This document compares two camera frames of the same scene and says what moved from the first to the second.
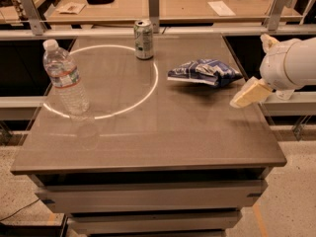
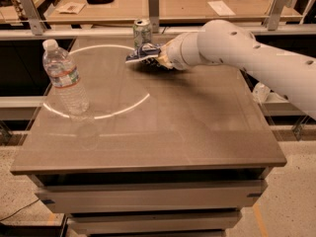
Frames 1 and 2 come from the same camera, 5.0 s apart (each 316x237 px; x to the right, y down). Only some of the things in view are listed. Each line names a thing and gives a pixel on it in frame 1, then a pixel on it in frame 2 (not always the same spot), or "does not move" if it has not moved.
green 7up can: x=143 y=39 does not move
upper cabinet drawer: x=151 y=197 does not move
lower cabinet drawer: x=155 y=221 does not move
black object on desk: x=99 y=0 does not move
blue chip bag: x=208 y=71 -> x=146 y=53
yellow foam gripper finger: x=268 y=41 -> x=163 y=52
